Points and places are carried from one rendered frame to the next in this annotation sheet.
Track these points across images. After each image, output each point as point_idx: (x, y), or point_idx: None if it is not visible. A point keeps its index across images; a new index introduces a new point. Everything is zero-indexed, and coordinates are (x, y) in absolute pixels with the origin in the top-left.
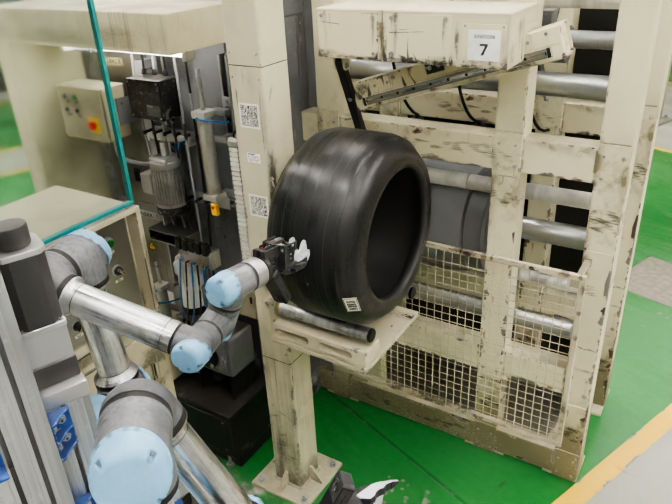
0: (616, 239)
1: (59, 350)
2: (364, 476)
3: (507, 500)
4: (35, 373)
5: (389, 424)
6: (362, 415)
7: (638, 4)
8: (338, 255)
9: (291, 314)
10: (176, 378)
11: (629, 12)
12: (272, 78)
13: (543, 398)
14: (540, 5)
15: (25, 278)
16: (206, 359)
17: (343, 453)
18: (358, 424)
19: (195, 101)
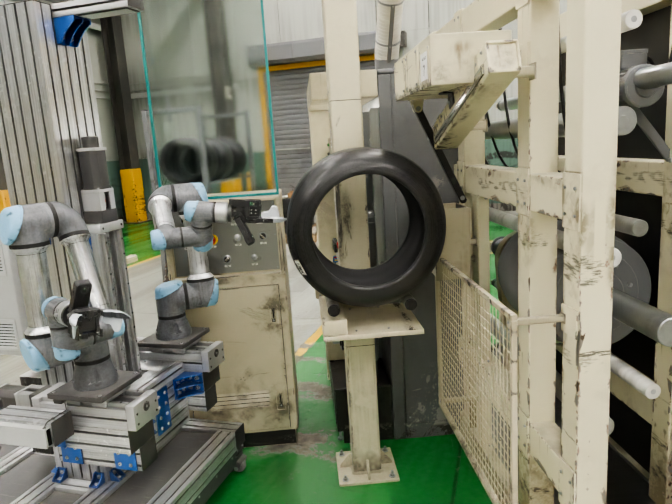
0: (579, 290)
1: (95, 205)
2: (402, 496)
3: None
4: (84, 213)
5: (472, 482)
6: (461, 465)
7: (575, 11)
8: (289, 222)
9: None
10: (344, 360)
11: (571, 21)
12: (341, 110)
13: (505, 469)
14: (546, 37)
15: (84, 161)
16: (159, 243)
17: (411, 476)
18: (449, 468)
19: None
